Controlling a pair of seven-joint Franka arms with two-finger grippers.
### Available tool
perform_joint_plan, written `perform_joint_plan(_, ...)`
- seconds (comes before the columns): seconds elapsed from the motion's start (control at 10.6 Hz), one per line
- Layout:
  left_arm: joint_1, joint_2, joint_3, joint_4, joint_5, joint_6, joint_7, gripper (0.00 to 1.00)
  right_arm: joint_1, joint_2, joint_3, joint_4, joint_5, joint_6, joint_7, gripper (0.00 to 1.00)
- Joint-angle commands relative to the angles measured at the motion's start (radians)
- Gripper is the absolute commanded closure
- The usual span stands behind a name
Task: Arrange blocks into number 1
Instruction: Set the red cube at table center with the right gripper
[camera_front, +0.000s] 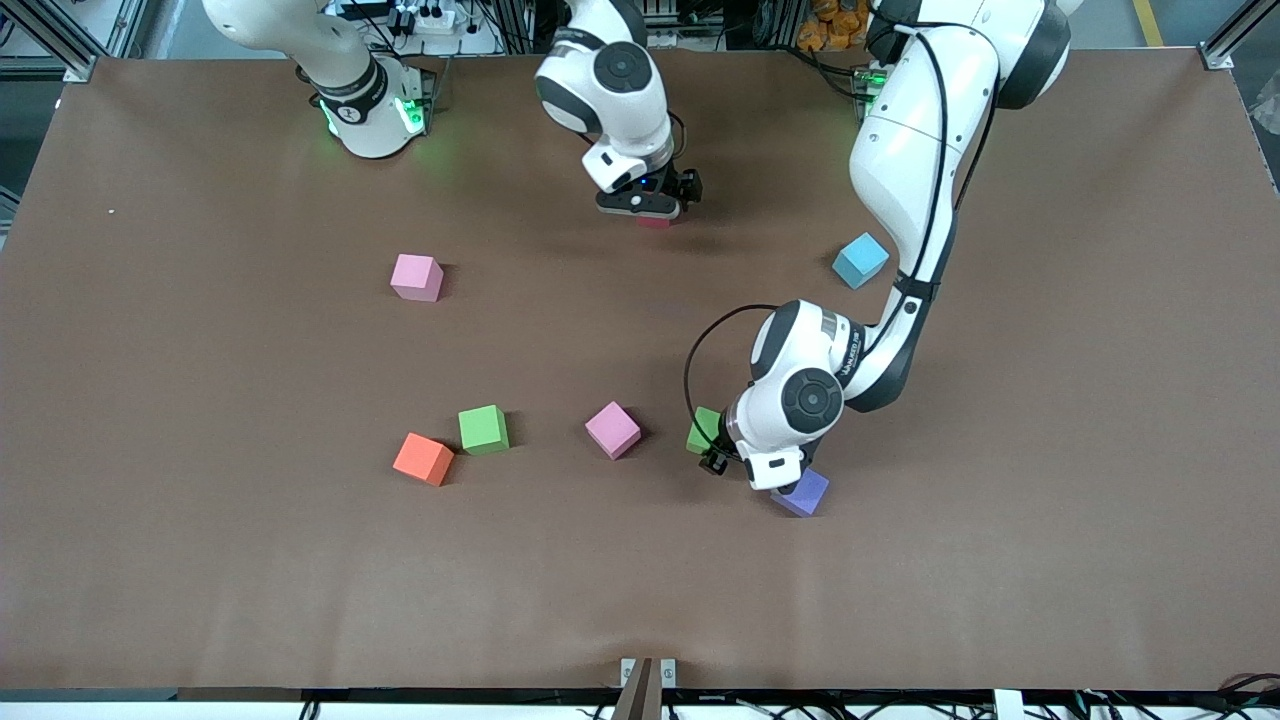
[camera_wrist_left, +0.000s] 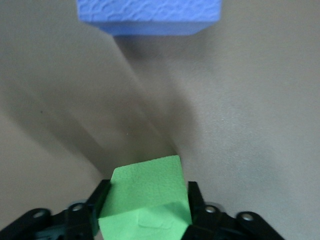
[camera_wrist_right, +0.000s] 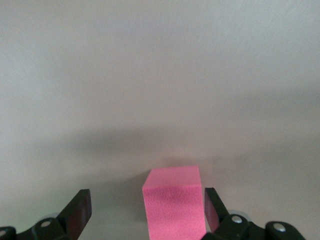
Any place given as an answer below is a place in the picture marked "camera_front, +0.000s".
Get green foam cube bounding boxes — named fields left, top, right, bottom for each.
left=686, top=406, right=725, bottom=456
left=458, top=404, right=510, bottom=457

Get purple foam cube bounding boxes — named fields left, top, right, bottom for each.
left=770, top=467, right=830, bottom=518

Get orange foam cube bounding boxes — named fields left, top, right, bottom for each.
left=392, top=432, right=456, bottom=488

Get grey equipment rack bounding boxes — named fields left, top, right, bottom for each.
left=650, top=0, right=701, bottom=49

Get light blue foam cube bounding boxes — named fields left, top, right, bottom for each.
left=832, top=232, right=891, bottom=291

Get orange objects pile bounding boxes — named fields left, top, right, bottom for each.
left=797, top=0, right=881, bottom=53

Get brown table cover sheet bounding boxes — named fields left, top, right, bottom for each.
left=0, top=50, right=1280, bottom=693

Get light pink foam cube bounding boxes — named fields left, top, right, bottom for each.
left=390, top=253, right=445, bottom=303

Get white power strip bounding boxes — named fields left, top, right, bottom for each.
left=395, top=5, right=461, bottom=36

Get clear plastic bag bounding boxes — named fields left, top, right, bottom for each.
left=1238, top=72, right=1280, bottom=191

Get small metal edge bracket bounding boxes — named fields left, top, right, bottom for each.
left=620, top=657, right=678, bottom=689

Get brown wedge post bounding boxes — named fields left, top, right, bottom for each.
left=612, top=658, right=665, bottom=720

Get aluminium frame profile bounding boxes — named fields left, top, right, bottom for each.
left=1200, top=0, right=1280, bottom=71
left=0, top=0, right=151, bottom=83

